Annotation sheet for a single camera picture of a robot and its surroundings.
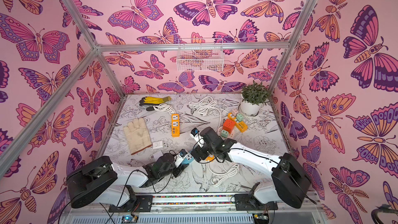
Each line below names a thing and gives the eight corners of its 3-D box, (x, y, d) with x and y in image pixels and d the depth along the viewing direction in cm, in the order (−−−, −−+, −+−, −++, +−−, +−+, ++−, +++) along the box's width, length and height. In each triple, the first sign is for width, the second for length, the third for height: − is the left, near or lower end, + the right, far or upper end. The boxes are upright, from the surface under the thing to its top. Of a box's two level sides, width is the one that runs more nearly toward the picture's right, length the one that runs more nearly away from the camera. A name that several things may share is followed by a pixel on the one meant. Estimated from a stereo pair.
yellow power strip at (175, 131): (172, 137, 99) (171, 135, 96) (172, 117, 109) (171, 114, 106) (180, 137, 99) (179, 134, 96) (179, 116, 110) (178, 113, 107)
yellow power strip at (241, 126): (242, 134, 100) (243, 131, 97) (224, 118, 108) (225, 115, 105) (247, 129, 102) (249, 126, 99) (229, 114, 110) (230, 111, 107)
